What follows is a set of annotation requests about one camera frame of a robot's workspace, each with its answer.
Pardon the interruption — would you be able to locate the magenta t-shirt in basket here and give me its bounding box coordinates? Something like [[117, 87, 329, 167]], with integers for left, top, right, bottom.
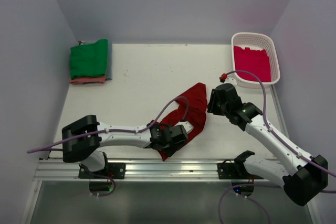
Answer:
[[234, 46, 271, 82]]

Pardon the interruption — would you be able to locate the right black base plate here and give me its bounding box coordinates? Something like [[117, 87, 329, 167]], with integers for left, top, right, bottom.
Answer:
[[217, 159, 251, 179]]

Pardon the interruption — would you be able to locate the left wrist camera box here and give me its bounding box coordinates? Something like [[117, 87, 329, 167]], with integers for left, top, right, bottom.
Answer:
[[175, 121, 194, 134]]

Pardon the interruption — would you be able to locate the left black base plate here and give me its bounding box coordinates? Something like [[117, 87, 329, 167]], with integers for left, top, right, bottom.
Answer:
[[78, 163, 126, 179]]

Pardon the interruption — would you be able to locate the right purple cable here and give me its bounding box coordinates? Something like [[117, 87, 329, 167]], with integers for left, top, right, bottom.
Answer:
[[219, 70, 336, 177]]

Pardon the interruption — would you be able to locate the aluminium mounting rail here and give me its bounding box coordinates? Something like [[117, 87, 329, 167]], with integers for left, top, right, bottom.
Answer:
[[33, 158, 223, 182]]

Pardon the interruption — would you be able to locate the pink folded t-shirt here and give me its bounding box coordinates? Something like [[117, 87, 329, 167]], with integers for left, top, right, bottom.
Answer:
[[69, 75, 106, 85]]

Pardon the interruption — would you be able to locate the dark red t-shirt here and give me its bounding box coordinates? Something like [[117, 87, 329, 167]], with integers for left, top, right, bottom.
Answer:
[[151, 82, 207, 161]]

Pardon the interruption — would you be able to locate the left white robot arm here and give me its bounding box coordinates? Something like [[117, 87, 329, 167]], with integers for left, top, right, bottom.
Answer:
[[61, 115, 194, 178]]

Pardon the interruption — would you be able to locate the green folded t-shirt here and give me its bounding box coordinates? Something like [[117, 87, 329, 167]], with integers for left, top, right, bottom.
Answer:
[[70, 39, 109, 79]]

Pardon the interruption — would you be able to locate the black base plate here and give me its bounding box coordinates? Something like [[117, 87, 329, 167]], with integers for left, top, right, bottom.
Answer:
[[78, 163, 126, 179], [217, 159, 251, 179]]

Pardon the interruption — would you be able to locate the white plastic basket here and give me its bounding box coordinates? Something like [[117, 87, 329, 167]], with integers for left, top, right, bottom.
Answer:
[[231, 32, 280, 87]]

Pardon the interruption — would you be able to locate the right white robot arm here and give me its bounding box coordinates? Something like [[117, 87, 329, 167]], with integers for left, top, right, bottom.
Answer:
[[207, 83, 328, 206]]

